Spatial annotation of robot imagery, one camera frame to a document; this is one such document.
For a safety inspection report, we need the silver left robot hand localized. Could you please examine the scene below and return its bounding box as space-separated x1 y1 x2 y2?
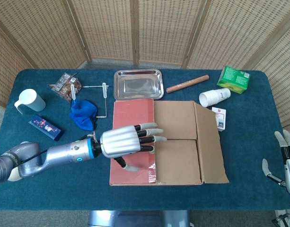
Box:
99 122 168 173

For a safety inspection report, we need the brown cardboard box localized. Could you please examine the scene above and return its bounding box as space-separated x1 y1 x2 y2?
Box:
109 98 230 186

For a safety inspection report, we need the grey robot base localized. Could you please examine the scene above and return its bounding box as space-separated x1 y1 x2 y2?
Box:
88 210 192 227

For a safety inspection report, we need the dark blue printed box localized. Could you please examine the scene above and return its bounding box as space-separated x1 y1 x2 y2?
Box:
28 114 65 142

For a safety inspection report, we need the small white red-printed box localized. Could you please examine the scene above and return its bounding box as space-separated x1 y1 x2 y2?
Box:
211 106 227 132

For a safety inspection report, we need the thin bent metal rod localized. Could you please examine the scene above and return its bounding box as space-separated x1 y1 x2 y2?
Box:
82 85 110 119

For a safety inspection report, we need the blue fleece cloth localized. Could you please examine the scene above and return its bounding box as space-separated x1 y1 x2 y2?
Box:
69 99 98 131

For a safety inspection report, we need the teal blue table cover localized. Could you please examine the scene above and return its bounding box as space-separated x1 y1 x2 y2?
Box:
0 68 290 211

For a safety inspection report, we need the stainless steel tray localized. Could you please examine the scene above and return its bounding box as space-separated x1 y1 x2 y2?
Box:
113 69 165 101

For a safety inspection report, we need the clear bag of nuts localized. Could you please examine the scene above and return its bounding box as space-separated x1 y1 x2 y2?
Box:
49 72 83 102

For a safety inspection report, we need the wooden rolling pin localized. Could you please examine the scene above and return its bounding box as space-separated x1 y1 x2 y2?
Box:
166 74 210 94

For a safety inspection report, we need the pale blue plastic mug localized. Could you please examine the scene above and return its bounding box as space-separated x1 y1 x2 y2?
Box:
14 88 46 115

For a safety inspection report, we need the stack of white paper cups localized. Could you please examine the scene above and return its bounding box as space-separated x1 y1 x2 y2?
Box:
198 87 231 107

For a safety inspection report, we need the green tissue pack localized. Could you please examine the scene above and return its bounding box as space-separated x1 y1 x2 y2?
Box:
217 65 251 95

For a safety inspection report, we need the cream round bowl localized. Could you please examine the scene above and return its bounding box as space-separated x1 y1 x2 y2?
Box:
7 168 24 182

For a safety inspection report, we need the woven bamboo folding screen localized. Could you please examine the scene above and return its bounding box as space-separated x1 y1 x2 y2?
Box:
0 0 290 130

